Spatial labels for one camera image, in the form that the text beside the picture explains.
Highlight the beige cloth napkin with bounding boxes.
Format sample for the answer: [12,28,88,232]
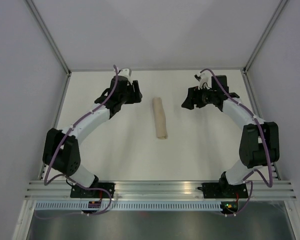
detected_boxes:
[152,97,168,140]

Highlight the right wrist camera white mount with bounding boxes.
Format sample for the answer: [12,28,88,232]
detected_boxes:
[194,72,209,90]

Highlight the aluminium front rail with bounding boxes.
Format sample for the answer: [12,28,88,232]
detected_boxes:
[24,180,297,201]

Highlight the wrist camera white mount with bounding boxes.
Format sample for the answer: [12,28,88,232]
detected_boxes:
[118,68,132,82]
[194,72,209,90]

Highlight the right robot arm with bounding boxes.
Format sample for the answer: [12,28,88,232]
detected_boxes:
[181,72,280,198]

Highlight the purple cable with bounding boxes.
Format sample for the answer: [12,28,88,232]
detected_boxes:
[34,64,121,221]
[199,68,275,218]

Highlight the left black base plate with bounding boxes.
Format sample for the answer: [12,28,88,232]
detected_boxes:
[70,182,115,199]

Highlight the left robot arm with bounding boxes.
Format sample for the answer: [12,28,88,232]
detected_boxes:
[42,75,143,198]

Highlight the aluminium frame post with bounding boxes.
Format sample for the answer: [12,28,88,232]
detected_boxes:
[23,0,72,76]
[242,0,290,181]

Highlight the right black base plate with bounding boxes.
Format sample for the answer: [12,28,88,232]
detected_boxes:
[201,182,249,199]

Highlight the white slotted cable duct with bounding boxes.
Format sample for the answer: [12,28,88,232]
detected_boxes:
[35,200,222,212]

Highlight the right aluminium frame post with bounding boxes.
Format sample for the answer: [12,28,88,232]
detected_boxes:
[242,0,290,181]

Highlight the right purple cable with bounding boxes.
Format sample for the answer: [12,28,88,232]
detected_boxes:
[199,68,275,218]

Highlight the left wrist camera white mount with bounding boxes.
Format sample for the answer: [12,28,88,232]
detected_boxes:
[118,68,132,82]

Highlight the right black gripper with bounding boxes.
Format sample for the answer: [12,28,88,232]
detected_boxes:
[181,84,217,110]

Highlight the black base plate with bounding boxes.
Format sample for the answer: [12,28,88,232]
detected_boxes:
[70,182,115,199]
[201,182,249,199]

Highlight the left aluminium frame post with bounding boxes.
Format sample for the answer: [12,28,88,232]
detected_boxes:
[23,0,72,76]

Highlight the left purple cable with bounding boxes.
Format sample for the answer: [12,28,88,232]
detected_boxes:
[34,64,121,221]

